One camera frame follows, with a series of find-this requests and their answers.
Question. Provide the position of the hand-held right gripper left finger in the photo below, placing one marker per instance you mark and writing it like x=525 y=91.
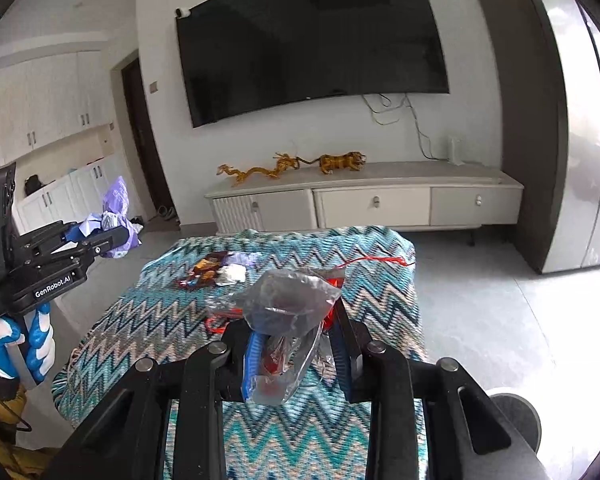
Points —
x=250 y=370

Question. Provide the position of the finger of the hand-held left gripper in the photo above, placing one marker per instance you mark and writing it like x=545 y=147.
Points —
x=110 y=240
x=75 y=232

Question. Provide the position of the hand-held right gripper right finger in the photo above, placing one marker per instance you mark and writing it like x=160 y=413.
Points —
x=354 y=360

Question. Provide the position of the purple foil wrapper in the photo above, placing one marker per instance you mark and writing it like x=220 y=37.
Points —
x=117 y=200

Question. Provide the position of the clear plastic bag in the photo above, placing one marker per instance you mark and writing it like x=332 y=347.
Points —
x=285 y=300

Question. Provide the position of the red candy wrapper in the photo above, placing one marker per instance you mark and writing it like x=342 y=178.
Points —
x=190 y=282

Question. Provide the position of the white paper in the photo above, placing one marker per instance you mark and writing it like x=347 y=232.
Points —
x=231 y=275

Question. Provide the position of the brown candy wrapper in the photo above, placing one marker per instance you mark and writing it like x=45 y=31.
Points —
x=207 y=264

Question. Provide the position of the small lilac wrapper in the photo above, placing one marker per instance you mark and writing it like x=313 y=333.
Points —
x=242 y=259

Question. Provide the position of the white bin with black liner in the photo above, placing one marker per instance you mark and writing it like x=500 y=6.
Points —
x=517 y=410

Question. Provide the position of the person's left hand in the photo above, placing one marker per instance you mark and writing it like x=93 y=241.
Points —
x=37 y=345

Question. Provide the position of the grey slipper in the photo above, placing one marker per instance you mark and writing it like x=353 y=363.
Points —
x=172 y=214
x=161 y=211

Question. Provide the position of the black handbag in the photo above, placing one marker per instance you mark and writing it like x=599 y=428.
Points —
x=32 y=186

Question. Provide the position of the teal zigzag knitted blanket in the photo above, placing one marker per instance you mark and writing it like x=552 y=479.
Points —
x=130 y=310

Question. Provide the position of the dark brown door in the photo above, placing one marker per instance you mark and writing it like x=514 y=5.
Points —
x=145 y=150

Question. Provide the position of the cream television cabinet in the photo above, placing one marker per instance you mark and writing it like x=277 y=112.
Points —
x=375 y=205

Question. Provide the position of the person's yellow clothing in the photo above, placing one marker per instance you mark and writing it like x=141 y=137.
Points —
x=0 y=440

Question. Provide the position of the golden dragon figurine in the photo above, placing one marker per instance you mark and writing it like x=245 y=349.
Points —
x=255 y=172

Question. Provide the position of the golden tiger figurine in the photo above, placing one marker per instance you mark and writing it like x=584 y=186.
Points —
x=337 y=162

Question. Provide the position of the white router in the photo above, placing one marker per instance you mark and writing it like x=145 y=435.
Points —
x=455 y=152

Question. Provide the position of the silver two-door refrigerator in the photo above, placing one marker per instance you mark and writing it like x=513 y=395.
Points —
x=545 y=135

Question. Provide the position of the white wall cupboard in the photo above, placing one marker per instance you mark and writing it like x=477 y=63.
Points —
x=55 y=105

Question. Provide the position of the small white security camera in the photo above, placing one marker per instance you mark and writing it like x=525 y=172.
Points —
x=182 y=13

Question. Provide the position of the large black wall television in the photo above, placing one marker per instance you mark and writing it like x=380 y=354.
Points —
x=310 y=45

